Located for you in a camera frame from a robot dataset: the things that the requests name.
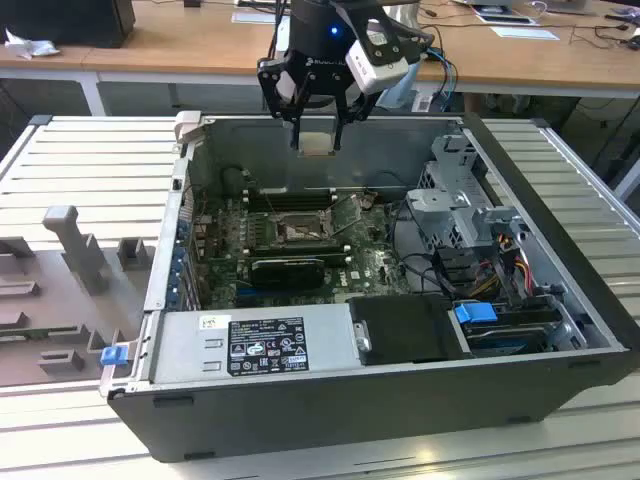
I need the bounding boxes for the dark tablet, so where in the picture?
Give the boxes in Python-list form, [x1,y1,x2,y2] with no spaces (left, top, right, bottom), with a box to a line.
[474,13,539,26]

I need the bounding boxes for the green motherboard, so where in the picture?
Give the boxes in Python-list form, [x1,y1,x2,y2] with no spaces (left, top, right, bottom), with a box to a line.
[192,192,416,311]

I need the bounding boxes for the black box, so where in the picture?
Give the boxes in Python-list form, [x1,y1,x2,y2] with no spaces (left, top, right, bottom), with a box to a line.
[0,0,136,50]

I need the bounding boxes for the green RAM stick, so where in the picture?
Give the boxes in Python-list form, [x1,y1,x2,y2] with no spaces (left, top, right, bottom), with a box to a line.
[0,327,56,345]

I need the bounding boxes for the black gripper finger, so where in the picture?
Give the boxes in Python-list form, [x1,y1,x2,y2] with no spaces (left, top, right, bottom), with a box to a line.
[256,49,317,151]
[332,73,375,152]

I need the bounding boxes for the black round component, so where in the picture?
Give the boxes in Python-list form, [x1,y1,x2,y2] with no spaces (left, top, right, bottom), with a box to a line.
[221,167,247,197]

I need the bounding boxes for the pale blue teach pendant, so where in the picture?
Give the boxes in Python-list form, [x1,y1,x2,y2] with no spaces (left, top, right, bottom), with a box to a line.
[374,59,429,111]

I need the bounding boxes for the silver square CPU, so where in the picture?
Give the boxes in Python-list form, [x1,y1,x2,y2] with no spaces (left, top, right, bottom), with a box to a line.
[295,130,337,159]

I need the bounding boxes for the blue disk carrier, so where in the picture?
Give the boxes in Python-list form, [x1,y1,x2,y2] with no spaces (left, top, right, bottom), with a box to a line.
[453,301,497,327]

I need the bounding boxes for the black open PC case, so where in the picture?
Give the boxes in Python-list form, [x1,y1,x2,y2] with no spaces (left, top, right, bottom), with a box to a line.
[98,110,640,464]

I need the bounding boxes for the red yellow power wires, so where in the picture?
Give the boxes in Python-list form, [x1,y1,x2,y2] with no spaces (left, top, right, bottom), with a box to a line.
[472,249,534,296]

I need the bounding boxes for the white labelled box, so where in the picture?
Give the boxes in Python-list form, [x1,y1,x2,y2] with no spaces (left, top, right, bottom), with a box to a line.
[410,82,454,115]

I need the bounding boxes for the black hard disk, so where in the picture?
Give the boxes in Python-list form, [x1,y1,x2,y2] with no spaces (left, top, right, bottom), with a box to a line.
[464,322,549,357]

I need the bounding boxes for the grey parts rack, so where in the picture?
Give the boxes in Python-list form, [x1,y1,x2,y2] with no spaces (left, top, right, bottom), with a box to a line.
[0,204,156,386]

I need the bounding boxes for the white sheet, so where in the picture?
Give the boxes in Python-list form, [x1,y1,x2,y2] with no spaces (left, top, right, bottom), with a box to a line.
[489,25,560,42]

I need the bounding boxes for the CPU socket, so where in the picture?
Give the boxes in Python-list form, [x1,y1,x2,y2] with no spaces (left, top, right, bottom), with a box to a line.
[269,207,337,249]

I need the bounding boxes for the pale grey case latch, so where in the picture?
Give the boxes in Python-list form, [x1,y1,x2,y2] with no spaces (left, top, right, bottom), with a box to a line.
[173,110,202,146]

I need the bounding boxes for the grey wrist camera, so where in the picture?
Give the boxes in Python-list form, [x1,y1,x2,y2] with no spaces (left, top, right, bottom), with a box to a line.
[276,69,302,101]

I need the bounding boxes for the black plastic shroud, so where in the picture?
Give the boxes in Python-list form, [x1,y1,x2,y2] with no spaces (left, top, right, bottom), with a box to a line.
[347,294,474,366]

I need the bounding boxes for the silver metal drive cage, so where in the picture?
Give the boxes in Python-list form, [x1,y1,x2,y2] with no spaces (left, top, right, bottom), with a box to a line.
[404,132,531,251]

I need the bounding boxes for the black graphics card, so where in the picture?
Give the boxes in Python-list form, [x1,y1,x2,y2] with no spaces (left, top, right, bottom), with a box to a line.
[249,257,325,290]

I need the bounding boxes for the wooden desk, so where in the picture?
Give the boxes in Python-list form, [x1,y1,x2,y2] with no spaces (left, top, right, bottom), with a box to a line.
[0,0,640,100]

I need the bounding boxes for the silver power supply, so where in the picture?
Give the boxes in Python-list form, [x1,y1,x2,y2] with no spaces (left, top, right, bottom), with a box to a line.
[144,304,361,384]

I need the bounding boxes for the grey sheet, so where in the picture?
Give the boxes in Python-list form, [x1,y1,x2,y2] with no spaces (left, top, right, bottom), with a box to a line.
[232,12,282,25]

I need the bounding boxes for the crumpled white paper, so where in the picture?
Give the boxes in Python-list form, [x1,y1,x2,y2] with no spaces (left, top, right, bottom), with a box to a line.
[3,27,61,60]

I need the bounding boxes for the black RAM slot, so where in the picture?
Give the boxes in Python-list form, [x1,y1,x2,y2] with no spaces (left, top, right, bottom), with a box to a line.
[247,197,336,211]
[247,241,344,253]
[247,188,335,199]
[249,249,352,265]

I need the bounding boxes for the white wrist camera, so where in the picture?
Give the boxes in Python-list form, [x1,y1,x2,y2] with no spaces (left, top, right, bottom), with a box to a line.
[344,19,410,96]

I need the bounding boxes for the blue cable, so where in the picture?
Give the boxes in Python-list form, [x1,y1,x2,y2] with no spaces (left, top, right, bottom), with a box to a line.
[427,45,460,114]

